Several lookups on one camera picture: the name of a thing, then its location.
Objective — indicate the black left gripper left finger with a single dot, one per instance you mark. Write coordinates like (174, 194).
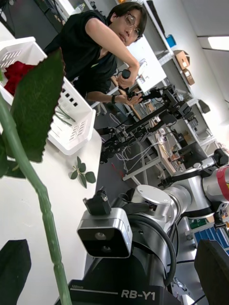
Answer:
(13, 269)

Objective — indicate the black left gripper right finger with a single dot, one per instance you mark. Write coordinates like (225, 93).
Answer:
(214, 274)

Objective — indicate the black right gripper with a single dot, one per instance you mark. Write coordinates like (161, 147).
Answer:
(114, 278)

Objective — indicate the red artificial rose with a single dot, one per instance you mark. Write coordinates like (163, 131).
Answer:
(17, 76)
(35, 107)

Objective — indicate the black articulated arm rig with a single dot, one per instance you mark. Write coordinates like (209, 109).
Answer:
(177, 109)

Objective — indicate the person's left forearm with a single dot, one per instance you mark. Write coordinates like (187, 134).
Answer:
(102, 97)

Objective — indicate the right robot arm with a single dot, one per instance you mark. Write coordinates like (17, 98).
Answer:
(181, 197)

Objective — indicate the person's right forearm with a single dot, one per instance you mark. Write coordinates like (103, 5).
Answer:
(124, 51)

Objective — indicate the person's left hand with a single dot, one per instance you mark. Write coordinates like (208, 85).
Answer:
(133, 99)

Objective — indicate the person's right hand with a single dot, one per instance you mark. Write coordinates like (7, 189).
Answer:
(133, 79)

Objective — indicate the white workbench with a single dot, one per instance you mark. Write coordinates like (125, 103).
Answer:
(140, 174)

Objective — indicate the loose green leaf twig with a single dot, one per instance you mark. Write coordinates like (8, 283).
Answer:
(82, 168)

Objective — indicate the shallow white box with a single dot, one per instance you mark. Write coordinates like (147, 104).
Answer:
(76, 135)

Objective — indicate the white storage shelf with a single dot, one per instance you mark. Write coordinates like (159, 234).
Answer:
(183, 62)

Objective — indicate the white cabinet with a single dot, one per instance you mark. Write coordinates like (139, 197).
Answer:
(150, 54)

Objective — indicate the person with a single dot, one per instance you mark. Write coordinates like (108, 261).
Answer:
(78, 47)

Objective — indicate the ceiling light panel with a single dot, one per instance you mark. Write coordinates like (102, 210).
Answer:
(219, 43)

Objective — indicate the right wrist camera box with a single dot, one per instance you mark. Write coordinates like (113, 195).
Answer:
(105, 228)

